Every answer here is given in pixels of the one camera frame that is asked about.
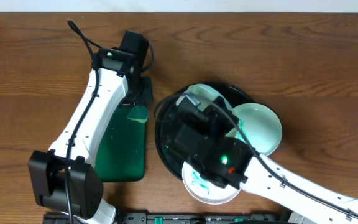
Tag white plate front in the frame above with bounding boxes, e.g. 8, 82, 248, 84
181, 162, 240, 205

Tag rectangular green tray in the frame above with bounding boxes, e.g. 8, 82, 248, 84
95, 107, 146, 182

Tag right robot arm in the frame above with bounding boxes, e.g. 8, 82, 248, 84
164, 96, 358, 223

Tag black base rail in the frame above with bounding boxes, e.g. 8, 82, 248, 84
42, 212, 291, 224

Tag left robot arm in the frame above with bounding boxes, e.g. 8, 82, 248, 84
28, 47, 153, 223

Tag dark green sponge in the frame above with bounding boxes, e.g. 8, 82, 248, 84
127, 105, 149, 123

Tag round black serving tray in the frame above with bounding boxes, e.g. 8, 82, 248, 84
155, 82, 255, 180

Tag light green plate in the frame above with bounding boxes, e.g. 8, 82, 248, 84
233, 103, 282, 156
185, 83, 233, 111

